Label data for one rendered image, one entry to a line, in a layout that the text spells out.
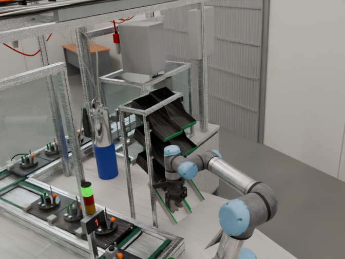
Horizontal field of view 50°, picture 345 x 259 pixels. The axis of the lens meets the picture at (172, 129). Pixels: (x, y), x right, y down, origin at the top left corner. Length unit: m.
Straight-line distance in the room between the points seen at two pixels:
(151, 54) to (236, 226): 1.87
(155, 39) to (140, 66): 0.24
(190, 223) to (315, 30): 2.76
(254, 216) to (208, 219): 1.11
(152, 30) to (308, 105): 2.38
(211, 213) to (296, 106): 2.58
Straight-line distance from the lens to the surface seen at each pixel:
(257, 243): 2.27
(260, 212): 1.35
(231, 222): 1.33
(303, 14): 4.50
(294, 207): 4.10
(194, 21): 3.23
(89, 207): 1.85
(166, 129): 1.98
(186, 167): 1.58
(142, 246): 2.17
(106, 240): 2.17
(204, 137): 3.48
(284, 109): 4.90
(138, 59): 2.97
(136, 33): 2.93
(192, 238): 2.28
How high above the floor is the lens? 2.33
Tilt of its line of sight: 24 degrees down
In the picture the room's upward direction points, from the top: 3 degrees counter-clockwise
